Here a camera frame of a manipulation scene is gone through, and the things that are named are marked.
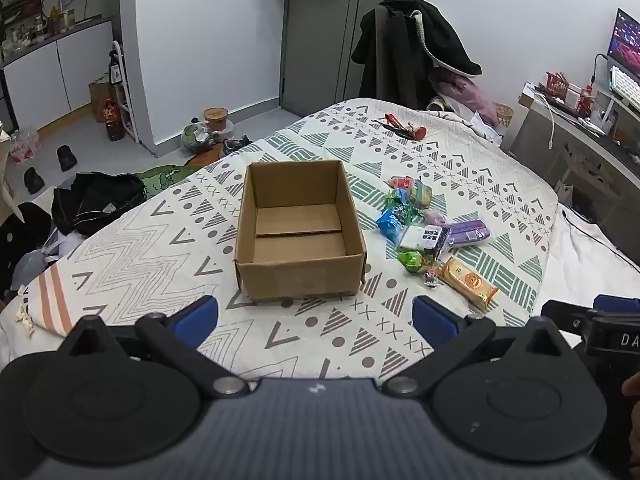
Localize orange snack packet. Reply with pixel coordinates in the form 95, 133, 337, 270
439, 256, 500, 314

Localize black clothing pile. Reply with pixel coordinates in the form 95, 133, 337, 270
0, 202, 54, 302

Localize person's right hand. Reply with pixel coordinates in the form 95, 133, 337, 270
621, 374, 640, 458

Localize clear plastic trash bag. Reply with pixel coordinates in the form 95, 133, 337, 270
180, 117, 222, 156

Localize cardboard box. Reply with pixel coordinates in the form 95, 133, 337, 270
234, 159, 367, 303

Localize white keyboard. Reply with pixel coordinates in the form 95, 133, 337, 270
608, 64, 640, 112

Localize white and black snack packet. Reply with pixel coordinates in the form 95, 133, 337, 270
397, 223, 451, 257

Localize computer monitor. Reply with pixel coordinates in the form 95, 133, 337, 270
606, 8, 640, 80

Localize pink cloth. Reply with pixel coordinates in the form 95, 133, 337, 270
429, 71, 499, 128

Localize cooking oil bottle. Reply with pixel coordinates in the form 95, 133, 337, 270
102, 97, 126, 142

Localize grey clothing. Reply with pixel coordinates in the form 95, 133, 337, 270
9, 239, 67, 292

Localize grey desk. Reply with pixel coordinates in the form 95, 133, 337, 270
509, 81, 640, 228

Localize grey sneakers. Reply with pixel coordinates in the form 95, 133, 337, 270
221, 134, 254, 157

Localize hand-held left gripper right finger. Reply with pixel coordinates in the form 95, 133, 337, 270
382, 296, 573, 401

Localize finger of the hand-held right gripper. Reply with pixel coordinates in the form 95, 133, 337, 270
593, 294, 640, 314
541, 299, 601, 335

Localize black jacket on chair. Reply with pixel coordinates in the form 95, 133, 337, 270
351, 0, 482, 112

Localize brown paper bag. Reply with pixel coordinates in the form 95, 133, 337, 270
88, 79, 119, 124

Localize grey door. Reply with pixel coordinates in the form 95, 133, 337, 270
281, 0, 417, 117

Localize keys with red tag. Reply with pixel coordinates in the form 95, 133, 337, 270
371, 115, 429, 142

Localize blue snack packet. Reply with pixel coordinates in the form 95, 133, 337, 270
375, 208, 407, 241

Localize cracker packet with teal band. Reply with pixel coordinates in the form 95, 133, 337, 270
409, 179, 434, 209

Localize black shoe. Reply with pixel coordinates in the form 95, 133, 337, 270
55, 144, 79, 174
23, 167, 46, 195

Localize green floor rug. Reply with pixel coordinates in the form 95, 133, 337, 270
134, 161, 202, 197

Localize dark spray bottle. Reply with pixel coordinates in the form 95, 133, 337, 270
107, 50, 124, 87

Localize white bag under desk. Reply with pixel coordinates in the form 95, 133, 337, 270
554, 179, 577, 207

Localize white lower cabinet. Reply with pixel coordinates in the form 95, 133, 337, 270
0, 19, 117, 127

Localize cream dotted cloth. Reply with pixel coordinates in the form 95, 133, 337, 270
0, 122, 27, 223

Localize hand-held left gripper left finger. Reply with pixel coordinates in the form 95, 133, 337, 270
57, 296, 251, 401

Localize black bag on floor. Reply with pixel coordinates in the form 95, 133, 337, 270
51, 172, 147, 237

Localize white cable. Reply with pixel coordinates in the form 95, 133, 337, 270
536, 91, 557, 151

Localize purple snack packet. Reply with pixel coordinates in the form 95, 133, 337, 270
444, 218, 494, 251

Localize row of bottles on counter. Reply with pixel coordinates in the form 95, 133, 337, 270
0, 4, 77, 57

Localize white narrow rack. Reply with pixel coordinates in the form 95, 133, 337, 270
110, 40, 142, 144

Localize brown lidded paper bowl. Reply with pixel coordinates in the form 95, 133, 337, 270
203, 107, 230, 134

